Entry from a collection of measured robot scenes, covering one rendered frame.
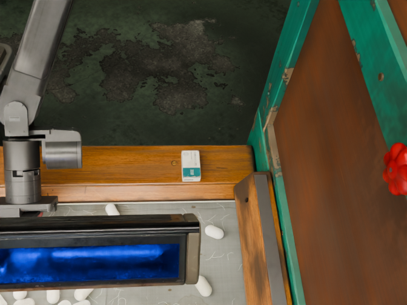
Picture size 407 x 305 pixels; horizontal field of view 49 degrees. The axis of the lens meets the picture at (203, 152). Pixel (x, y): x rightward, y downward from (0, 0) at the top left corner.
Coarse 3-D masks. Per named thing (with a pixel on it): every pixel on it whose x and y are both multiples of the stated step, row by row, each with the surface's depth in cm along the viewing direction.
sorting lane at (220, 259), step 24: (48, 216) 84; (216, 216) 87; (216, 240) 85; (216, 264) 82; (240, 264) 83; (120, 288) 78; (144, 288) 79; (168, 288) 79; (192, 288) 79; (216, 288) 80; (240, 288) 80
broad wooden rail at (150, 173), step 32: (0, 160) 87; (96, 160) 89; (128, 160) 89; (160, 160) 90; (224, 160) 91; (0, 192) 84; (64, 192) 85; (96, 192) 86; (128, 192) 87; (160, 192) 87; (192, 192) 88; (224, 192) 89
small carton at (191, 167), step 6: (186, 156) 89; (192, 156) 89; (198, 156) 89; (186, 162) 88; (192, 162) 88; (198, 162) 88; (186, 168) 87; (192, 168) 87; (198, 168) 87; (186, 174) 86; (192, 174) 87; (198, 174) 87; (186, 180) 87; (192, 180) 88; (198, 180) 88
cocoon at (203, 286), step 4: (200, 276) 79; (200, 280) 78; (204, 280) 78; (196, 284) 78; (200, 284) 78; (204, 284) 78; (208, 284) 78; (200, 288) 78; (204, 288) 77; (208, 288) 78; (200, 292) 78; (204, 292) 77; (208, 292) 77; (204, 296) 78
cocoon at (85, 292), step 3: (75, 291) 76; (78, 291) 75; (81, 291) 75; (84, 291) 75; (87, 291) 76; (90, 291) 76; (75, 294) 75; (78, 294) 75; (81, 294) 75; (84, 294) 75; (87, 294) 76; (75, 297) 75; (78, 297) 75; (81, 297) 75; (84, 297) 75; (78, 300) 75; (81, 300) 76
